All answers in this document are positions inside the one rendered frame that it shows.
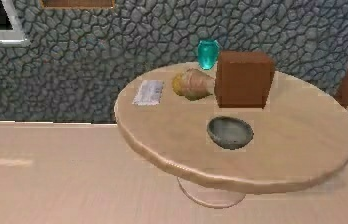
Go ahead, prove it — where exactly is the grey bowl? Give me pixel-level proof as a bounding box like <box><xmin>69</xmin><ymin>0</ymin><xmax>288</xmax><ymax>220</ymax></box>
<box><xmin>206</xmin><ymin>115</ymin><xmax>255</xmax><ymax>151</ymax></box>

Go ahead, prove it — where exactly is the tan and yellow bread loaf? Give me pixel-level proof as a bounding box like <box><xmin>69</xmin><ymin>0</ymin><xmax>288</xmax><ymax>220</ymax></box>
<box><xmin>172</xmin><ymin>68</ymin><xmax>216</xmax><ymax>102</ymax></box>

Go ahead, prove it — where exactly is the teal glass vase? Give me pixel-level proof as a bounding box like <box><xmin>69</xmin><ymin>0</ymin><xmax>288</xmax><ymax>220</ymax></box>
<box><xmin>197</xmin><ymin>39</ymin><xmax>220</xmax><ymax>71</ymax></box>

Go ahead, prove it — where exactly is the round pale wooden table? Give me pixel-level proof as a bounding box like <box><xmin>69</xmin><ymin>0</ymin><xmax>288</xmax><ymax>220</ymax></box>
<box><xmin>113</xmin><ymin>61</ymin><xmax>348</xmax><ymax>210</ymax></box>

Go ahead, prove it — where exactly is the brown box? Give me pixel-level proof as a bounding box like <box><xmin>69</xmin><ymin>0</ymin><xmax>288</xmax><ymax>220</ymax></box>
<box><xmin>214</xmin><ymin>50</ymin><xmax>276</xmax><ymax>110</ymax></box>

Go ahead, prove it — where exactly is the brown framed picture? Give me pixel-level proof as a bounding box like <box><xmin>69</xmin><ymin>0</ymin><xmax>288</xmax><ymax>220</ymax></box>
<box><xmin>39</xmin><ymin>0</ymin><xmax>116</xmax><ymax>10</ymax></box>

